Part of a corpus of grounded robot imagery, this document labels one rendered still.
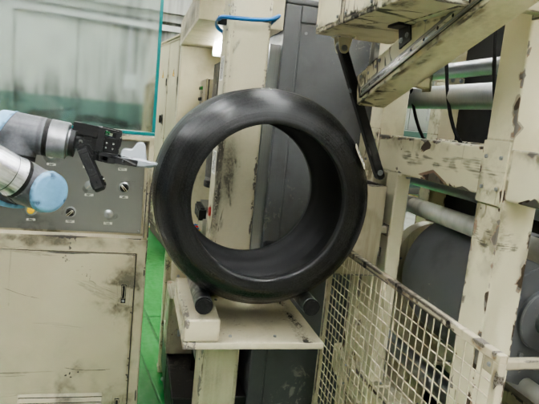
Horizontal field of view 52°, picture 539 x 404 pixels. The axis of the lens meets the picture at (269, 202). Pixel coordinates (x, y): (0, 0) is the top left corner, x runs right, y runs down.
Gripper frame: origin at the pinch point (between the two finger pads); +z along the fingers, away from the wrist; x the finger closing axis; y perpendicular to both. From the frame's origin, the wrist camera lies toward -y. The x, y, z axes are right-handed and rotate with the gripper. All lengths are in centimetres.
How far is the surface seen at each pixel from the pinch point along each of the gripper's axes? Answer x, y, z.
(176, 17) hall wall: 910, 184, 28
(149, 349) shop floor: 162, -120, 25
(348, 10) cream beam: -3, 49, 40
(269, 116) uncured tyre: -11.6, 18.2, 24.1
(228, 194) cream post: 26.0, -6.6, 25.6
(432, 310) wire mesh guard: -38, -15, 63
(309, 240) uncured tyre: 14, -14, 50
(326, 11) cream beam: 15, 52, 40
